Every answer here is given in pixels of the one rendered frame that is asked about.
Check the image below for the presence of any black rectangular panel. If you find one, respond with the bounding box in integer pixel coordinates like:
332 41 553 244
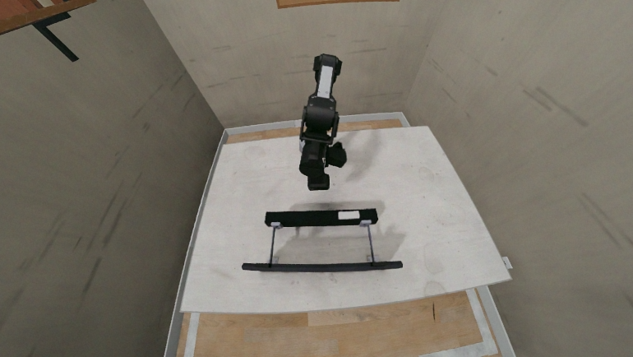
242 261 403 272

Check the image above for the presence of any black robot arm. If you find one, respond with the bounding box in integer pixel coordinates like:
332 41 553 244
299 53 347 177

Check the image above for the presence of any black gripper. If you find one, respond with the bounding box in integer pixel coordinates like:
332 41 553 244
307 170 330 191

